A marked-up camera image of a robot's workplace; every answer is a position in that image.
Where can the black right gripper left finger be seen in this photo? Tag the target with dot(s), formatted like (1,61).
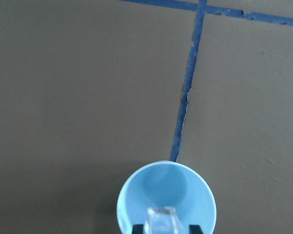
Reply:
(138,229)

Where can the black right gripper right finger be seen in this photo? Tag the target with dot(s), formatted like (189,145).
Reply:
(195,229)

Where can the clear ice cube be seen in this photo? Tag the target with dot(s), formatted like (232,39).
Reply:
(162,220)

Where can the blue plastic cup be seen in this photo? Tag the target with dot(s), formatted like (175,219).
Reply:
(166,183)

